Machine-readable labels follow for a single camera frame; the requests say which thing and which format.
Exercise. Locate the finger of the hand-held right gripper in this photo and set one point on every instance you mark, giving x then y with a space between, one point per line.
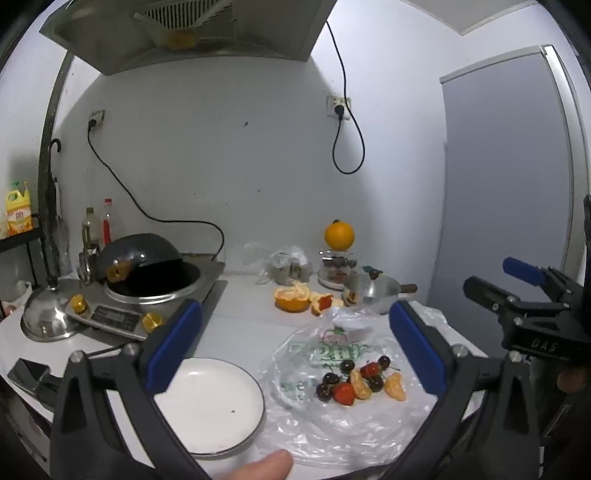
524 270
489 295

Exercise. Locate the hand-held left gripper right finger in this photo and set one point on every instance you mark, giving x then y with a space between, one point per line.
415 341

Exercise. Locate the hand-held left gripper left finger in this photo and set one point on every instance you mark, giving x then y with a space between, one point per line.
175 337

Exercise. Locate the dark red cherry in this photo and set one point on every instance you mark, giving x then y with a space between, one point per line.
376 384
347 367
383 361
324 393
329 378

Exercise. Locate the peeled orange segment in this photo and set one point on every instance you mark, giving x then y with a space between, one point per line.
395 386
360 384

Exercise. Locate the white round plate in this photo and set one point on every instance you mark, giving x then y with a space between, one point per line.
207 406

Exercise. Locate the clear printed plastic bag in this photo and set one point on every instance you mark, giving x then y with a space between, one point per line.
323 434

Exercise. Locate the person's right hand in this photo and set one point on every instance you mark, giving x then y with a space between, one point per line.
575 381

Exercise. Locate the person's left hand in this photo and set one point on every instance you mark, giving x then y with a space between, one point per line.
263 467

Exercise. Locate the steel induction cooker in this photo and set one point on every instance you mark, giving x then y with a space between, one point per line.
115 316

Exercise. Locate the small steel lidded pot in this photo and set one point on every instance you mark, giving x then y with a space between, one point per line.
374 293

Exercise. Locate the thin black stick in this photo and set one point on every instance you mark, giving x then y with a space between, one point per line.
104 352

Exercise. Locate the grey refrigerator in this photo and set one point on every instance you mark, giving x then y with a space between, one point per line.
503 184

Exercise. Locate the orange peel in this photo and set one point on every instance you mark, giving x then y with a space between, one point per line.
318 308

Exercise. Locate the white dish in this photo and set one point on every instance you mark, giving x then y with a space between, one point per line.
330 280

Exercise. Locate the glass jar with chestnuts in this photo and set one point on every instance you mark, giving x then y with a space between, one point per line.
338 264

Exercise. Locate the half peeled orange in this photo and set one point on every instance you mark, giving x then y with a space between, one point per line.
291 300

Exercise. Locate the steel pot lid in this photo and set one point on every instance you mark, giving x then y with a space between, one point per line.
46 318

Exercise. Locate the crumpled clear bag with cups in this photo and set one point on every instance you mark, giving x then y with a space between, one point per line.
286 267

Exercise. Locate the whole orange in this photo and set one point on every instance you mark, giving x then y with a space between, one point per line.
339 235

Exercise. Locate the red capped clear bottle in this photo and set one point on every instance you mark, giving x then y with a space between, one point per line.
108 224

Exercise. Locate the dark glass bottle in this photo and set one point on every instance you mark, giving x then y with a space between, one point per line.
90 228

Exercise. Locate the dark metal object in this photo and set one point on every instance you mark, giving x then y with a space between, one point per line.
27 374

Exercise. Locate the dark folded umbrella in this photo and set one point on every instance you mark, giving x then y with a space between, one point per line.
57 230

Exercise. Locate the black metal rack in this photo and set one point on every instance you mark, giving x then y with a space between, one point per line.
23 237

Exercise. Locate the yellow detergent bottle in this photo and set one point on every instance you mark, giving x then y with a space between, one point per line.
18 212

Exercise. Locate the grey vertical pipe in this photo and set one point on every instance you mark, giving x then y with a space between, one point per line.
57 92

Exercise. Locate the yellow hood oil cup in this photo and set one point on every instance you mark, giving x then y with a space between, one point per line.
181 41

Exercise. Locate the steel range hood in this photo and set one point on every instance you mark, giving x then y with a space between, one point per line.
231 46

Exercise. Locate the white wall socket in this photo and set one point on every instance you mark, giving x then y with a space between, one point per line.
98 116
333 101

